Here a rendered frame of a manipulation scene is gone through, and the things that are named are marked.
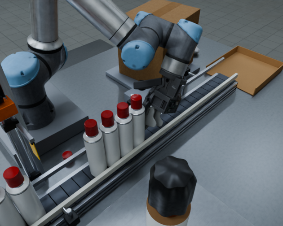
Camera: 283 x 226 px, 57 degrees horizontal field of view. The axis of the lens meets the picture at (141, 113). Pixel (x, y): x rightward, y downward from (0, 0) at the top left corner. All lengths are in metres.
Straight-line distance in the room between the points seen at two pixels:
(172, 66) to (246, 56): 0.83
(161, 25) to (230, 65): 0.73
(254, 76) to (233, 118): 0.34
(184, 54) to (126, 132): 0.28
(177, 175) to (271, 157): 0.61
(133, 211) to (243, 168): 0.40
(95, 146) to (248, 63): 1.00
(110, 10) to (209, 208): 0.57
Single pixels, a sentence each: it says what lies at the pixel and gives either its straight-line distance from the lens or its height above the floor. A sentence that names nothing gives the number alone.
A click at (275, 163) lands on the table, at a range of 1.00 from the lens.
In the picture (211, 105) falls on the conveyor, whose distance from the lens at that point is 1.10.
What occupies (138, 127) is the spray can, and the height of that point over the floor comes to 0.99.
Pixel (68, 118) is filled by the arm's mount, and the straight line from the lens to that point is 1.00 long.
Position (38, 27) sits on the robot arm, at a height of 1.20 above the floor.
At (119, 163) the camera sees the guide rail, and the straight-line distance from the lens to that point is 0.80.
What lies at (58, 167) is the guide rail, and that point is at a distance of 0.76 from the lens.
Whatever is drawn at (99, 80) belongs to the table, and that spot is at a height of 0.83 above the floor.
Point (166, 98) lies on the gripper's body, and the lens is 0.77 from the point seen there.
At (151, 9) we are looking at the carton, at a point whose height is 1.12.
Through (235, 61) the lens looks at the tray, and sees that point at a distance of 1.48.
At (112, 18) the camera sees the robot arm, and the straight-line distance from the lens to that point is 0.65.
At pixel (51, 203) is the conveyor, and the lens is 0.80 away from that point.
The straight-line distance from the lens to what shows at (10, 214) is 0.70.
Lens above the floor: 1.55
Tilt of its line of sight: 42 degrees down
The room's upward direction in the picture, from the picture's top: straight up
